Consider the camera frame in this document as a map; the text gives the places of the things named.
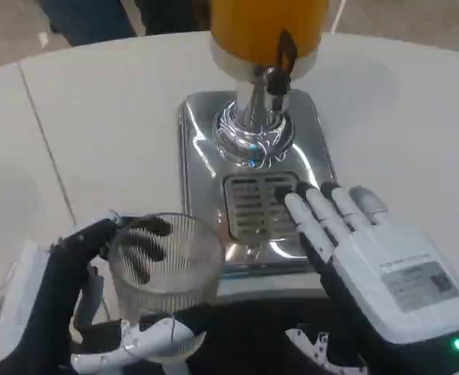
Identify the black tap lever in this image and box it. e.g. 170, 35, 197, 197
269, 29, 298, 97

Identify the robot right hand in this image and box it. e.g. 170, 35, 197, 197
283, 180, 459, 375

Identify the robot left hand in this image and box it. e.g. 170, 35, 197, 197
0, 212, 173, 375

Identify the orange juice drink dispenser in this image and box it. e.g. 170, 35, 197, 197
176, 0, 338, 302

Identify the steel drip tray grid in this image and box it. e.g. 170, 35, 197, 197
223, 171, 305, 241

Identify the clear ribbed glass cup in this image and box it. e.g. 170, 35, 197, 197
107, 212, 227, 363

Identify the white cable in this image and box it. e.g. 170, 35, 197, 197
328, 0, 350, 34

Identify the robot torso white and black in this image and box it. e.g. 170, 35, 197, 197
69, 312, 372, 375

